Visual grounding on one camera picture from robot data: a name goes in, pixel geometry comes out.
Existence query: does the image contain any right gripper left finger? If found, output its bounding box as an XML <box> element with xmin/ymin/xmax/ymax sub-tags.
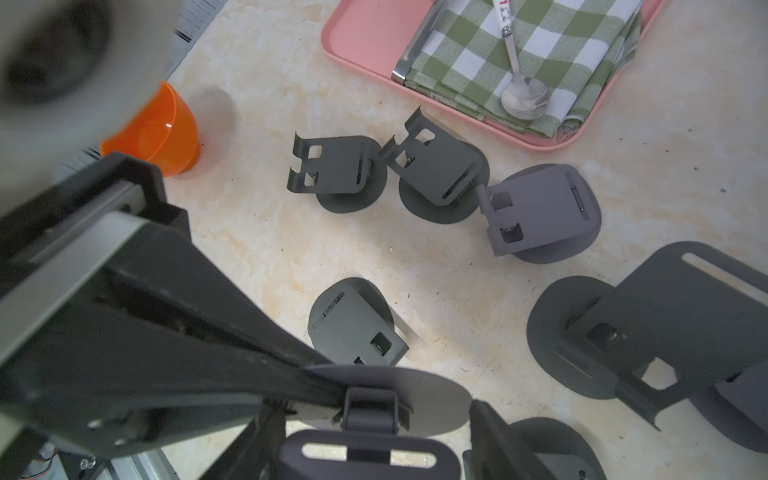
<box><xmin>200</xmin><ymin>403</ymin><xmax>286</xmax><ymax>480</ymax></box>

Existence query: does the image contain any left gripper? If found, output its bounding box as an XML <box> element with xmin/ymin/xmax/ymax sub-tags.
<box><xmin>1</xmin><ymin>153</ymin><xmax>345</xmax><ymax>458</ymax></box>

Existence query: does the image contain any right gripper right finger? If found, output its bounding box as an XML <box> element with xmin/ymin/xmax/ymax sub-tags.
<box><xmin>469</xmin><ymin>400</ymin><xmax>555</xmax><ymax>479</ymax></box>

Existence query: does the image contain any dark green phone stand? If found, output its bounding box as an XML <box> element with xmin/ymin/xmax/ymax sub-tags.
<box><xmin>507</xmin><ymin>417</ymin><xmax>607</xmax><ymax>480</ymax></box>
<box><xmin>287</xmin><ymin>135</ymin><xmax>388</xmax><ymax>214</ymax></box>
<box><xmin>378</xmin><ymin>110</ymin><xmax>490</xmax><ymax>225</ymax></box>
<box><xmin>526</xmin><ymin>241</ymin><xmax>767</xmax><ymax>424</ymax></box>
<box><xmin>307</xmin><ymin>277</ymin><xmax>409</xmax><ymax>366</ymax></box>

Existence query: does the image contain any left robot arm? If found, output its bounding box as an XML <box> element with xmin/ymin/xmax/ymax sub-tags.
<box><xmin>1</xmin><ymin>1</ymin><xmax>345</xmax><ymax>458</ymax></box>

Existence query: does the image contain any orange plastic bowl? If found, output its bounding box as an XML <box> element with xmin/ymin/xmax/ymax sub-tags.
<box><xmin>99</xmin><ymin>81</ymin><xmax>201</xmax><ymax>177</ymax></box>

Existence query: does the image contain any pink tray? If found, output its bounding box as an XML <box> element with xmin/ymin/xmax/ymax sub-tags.
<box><xmin>320</xmin><ymin>0</ymin><xmax>667</xmax><ymax>152</ymax></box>

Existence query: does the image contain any green checkered cloth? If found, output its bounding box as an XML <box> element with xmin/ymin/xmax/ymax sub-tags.
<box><xmin>405</xmin><ymin>0</ymin><xmax>642</xmax><ymax>138</ymax></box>

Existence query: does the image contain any white handled spoon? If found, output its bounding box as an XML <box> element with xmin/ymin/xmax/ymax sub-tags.
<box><xmin>492</xmin><ymin>0</ymin><xmax>550</xmax><ymax>121</ymax></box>

